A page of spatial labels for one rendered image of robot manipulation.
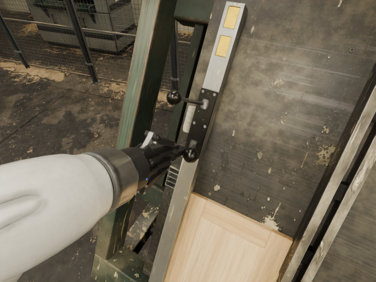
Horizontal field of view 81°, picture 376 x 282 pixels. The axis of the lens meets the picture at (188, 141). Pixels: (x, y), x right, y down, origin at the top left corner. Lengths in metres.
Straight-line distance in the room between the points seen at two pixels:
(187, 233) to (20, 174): 0.61
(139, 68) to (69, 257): 1.71
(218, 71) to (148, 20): 0.26
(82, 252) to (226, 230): 1.55
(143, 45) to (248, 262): 0.72
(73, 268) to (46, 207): 1.86
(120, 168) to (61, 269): 1.84
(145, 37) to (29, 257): 0.61
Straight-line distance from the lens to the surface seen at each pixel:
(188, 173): 0.67
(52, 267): 2.16
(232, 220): 0.70
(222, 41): 0.63
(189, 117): 0.65
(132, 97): 0.73
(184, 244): 0.81
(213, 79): 0.62
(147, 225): 1.17
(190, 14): 0.77
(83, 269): 2.06
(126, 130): 0.75
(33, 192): 0.24
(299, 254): 0.66
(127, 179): 0.32
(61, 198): 0.24
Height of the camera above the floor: 1.84
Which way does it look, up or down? 45 degrees down
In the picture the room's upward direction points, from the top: straight up
